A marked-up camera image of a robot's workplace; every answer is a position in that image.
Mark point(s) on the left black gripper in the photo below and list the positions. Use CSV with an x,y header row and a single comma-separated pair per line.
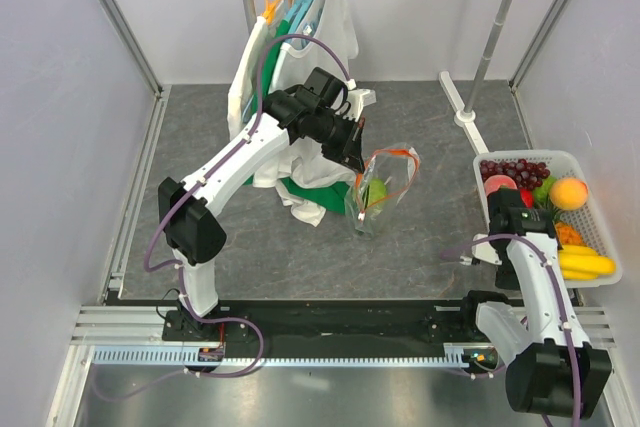
x,y
350,152

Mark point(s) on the clear zip top bag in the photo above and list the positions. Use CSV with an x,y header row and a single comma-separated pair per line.
x,y
399,160

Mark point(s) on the green onion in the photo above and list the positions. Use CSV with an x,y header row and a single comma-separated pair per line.
x,y
388,204

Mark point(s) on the green cabbage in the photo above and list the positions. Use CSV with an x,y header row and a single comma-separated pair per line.
x,y
375,192

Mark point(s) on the pink peach with leaf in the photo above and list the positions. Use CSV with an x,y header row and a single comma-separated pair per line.
x,y
498,181

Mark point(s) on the purple grapes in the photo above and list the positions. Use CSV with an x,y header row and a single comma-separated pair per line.
x,y
525,173

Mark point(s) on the yellow banana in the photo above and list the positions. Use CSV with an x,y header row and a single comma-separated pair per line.
x,y
583,263

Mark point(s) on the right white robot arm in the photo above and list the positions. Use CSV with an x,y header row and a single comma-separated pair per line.
x,y
552,368

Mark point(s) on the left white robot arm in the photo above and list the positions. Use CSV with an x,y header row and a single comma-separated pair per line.
x,y
189,208

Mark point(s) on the green t-shirt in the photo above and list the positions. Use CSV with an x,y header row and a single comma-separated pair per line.
x,y
329,198

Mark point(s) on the front white t-shirt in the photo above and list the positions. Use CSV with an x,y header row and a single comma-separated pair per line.
x,y
329,42

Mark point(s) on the white t-shirt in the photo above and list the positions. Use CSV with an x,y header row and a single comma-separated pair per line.
x,y
242,86
329,42

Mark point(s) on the back white t-shirt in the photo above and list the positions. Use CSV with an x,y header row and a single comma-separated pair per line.
x,y
242,86

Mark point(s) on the teal hanger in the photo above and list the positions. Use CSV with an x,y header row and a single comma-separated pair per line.
x,y
300,13

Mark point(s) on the green lime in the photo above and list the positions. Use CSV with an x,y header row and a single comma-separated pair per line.
x,y
542,190

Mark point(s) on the small pineapple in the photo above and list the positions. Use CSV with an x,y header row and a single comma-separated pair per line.
x,y
567,235

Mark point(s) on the white plastic basket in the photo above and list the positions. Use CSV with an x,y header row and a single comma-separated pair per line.
x,y
588,220

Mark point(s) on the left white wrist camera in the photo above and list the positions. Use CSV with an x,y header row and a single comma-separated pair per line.
x,y
358,98

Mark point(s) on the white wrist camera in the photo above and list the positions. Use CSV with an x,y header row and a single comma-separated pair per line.
x,y
480,253
358,98

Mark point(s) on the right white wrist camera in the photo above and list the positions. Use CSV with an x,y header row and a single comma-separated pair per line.
x,y
480,253

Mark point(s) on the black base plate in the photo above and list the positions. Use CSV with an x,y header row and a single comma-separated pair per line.
x,y
332,328

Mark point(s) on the grey cable duct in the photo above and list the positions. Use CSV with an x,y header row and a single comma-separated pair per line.
x,y
182,356

